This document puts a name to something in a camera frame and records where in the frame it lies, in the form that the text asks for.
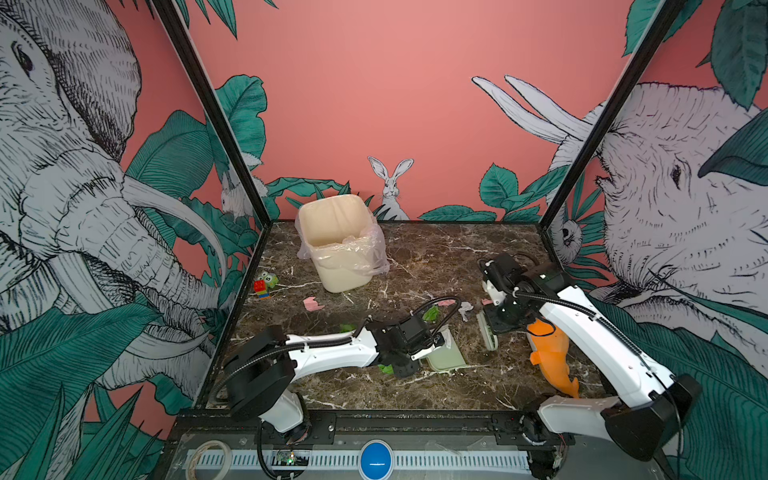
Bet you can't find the light green hand brush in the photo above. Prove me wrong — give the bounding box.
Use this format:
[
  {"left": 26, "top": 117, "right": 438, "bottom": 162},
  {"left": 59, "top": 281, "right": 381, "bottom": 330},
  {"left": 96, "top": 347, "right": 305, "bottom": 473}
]
[{"left": 476, "top": 311, "right": 499, "bottom": 351}]

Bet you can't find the light green plastic dustpan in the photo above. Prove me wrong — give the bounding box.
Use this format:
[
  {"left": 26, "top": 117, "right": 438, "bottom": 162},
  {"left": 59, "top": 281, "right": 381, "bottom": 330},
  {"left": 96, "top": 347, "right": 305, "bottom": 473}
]
[{"left": 426, "top": 342, "right": 468, "bottom": 372}]

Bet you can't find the clear plastic bin liner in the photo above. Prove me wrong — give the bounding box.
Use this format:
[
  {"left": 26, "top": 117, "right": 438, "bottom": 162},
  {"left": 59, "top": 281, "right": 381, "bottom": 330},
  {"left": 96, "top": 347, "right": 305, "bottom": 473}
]
[{"left": 295, "top": 218, "right": 389, "bottom": 277}]

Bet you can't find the cream plastic trash bin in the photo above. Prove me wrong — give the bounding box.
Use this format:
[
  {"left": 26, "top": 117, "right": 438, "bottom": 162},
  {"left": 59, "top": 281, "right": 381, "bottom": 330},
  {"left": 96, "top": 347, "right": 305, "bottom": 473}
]
[{"left": 295, "top": 194, "right": 380, "bottom": 293}]

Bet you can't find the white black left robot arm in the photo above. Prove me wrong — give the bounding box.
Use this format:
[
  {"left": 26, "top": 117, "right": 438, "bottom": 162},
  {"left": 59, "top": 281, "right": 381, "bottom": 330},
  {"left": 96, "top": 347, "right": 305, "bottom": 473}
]
[{"left": 208, "top": 295, "right": 461, "bottom": 445}]

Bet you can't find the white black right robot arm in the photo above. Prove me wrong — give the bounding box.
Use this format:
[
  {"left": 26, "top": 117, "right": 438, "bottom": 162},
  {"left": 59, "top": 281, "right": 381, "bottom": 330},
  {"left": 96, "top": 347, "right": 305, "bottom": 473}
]
[{"left": 478, "top": 253, "right": 702, "bottom": 461}]

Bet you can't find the green paper scrap upper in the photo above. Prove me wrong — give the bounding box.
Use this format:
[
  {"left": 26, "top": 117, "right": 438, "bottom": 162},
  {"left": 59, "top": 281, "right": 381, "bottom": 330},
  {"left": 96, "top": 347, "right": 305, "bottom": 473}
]
[{"left": 422, "top": 305, "right": 440, "bottom": 323}]

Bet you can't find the white crumpled paper scrap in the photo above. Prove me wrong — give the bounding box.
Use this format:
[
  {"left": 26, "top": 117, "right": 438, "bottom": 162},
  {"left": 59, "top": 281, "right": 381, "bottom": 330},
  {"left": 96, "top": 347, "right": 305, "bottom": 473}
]
[{"left": 459, "top": 301, "right": 474, "bottom": 322}]

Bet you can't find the orange plush fish toy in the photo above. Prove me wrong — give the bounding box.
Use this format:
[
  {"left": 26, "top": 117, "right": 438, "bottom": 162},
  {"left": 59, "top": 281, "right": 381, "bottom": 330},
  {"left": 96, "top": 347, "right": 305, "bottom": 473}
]
[{"left": 526, "top": 318, "right": 579, "bottom": 398}]

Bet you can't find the small pink paper scrap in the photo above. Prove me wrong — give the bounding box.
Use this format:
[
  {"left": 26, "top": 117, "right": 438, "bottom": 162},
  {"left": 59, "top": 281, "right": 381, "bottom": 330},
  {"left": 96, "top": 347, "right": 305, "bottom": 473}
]
[{"left": 303, "top": 296, "right": 324, "bottom": 312}]

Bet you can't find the blue round button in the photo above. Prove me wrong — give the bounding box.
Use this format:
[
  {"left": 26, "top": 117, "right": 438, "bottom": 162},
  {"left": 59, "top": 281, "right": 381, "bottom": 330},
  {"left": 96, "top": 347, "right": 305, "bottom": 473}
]
[{"left": 358, "top": 440, "right": 394, "bottom": 480}]

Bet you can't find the colourful toy block frog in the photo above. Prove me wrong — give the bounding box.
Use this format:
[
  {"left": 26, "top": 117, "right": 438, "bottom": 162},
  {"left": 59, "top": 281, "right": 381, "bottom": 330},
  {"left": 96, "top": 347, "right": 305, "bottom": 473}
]
[{"left": 253, "top": 271, "right": 279, "bottom": 298}]

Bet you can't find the coiled clear tube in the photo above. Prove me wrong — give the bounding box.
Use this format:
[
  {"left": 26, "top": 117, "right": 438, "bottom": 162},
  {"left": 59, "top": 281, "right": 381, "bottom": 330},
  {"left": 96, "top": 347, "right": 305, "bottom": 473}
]
[{"left": 184, "top": 439, "right": 234, "bottom": 480}]

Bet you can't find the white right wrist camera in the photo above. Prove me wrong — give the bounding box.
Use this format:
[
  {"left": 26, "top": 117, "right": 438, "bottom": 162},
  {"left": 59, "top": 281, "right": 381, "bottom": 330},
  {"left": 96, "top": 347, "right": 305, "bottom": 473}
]
[{"left": 482, "top": 280, "right": 506, "bottom": 306}]

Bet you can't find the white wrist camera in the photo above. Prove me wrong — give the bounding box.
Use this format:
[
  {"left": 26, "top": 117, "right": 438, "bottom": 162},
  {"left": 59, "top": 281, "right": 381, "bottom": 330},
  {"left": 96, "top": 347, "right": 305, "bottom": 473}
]
[
  {"left": 410, "top": 345, "right": 442, "bottom": 361},
  {"left": 482, "top": 280, "right": 506, "bottom": 306}
]

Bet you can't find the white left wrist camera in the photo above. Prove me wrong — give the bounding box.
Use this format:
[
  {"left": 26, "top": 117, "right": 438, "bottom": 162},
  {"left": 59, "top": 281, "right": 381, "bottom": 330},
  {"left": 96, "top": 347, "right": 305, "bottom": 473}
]
[{"left": 410, "top": 345, "right": 442, "bottom": 361}]

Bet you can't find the white slotted cable duct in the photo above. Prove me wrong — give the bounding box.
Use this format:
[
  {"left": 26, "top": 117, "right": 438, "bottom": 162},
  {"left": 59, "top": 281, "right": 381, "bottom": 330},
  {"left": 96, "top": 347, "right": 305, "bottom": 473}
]
[{"left": 184, "top": 448, "right": 532, "bottom": 475}]

